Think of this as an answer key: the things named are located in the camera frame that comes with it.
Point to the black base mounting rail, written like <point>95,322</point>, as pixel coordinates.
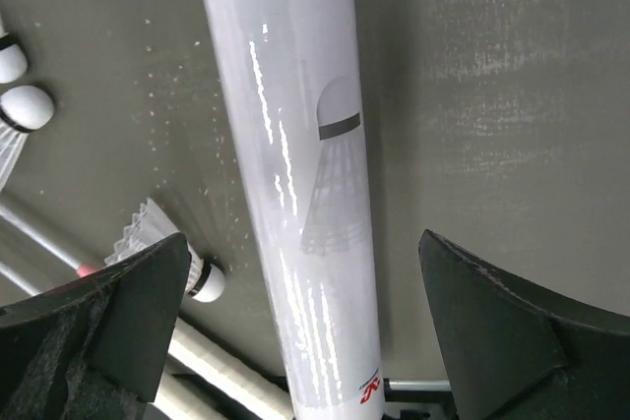
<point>431,400</point>

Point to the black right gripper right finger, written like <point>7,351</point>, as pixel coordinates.
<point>513,349</point>

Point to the white feather shuttlecock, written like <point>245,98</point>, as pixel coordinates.
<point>24,110</point>
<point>13,60</point>
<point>152,233</point>

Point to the white shuttlecock tube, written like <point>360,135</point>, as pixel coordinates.
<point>290,78</point>

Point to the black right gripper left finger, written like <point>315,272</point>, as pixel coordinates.
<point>93,348</point>

